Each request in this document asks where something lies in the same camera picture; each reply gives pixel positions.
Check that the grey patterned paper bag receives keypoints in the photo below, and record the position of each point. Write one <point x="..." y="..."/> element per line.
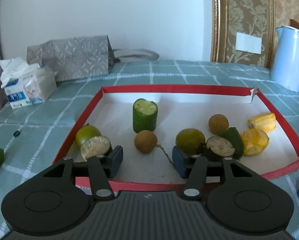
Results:
<point x="72" y="57"/>

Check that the yellow jackfruit piece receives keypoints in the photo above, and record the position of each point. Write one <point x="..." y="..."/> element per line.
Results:
<point x="262" y="122"/>

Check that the tissue pack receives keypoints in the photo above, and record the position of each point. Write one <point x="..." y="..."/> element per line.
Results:
<point x="32" y="87"/>

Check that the light blue kettle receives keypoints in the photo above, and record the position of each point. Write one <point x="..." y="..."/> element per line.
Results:
<point x="289" y="60"/>

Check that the wide dark sugarcane piece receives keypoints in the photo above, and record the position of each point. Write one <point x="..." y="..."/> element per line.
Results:
<point x="95" y="146"/>

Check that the green citrus with stem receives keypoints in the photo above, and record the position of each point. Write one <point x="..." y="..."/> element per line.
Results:
<point x="190" y="141"/>

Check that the gold wall panel frame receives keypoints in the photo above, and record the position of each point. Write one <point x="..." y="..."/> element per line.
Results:
<point x="215" y="17"/>

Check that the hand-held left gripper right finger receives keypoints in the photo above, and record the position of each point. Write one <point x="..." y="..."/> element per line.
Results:
<point x="179" y="162"/>

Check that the small green pepper piece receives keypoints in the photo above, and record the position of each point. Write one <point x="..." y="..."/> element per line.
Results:
<point x="235" y="138"/>

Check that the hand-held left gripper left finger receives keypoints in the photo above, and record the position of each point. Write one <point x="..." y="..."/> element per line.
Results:
<point x="117" y="160"/>

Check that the red shallow cardboard box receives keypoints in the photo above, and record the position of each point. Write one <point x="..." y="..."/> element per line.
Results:
<point x="152" y="186"/>

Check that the brown longan with twig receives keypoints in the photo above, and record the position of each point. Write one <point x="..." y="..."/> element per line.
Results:
<point x="145" y="141"/>

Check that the short cucumber piece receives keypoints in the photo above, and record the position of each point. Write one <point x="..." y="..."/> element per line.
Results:
<point x="144" y="120"/>

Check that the narrow dark sugarcane piece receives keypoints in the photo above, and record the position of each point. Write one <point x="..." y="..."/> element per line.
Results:
<point x="219" y="146"/>

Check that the white wall plate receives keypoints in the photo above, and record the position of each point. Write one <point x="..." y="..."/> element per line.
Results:
<point x="248" y="43"/>

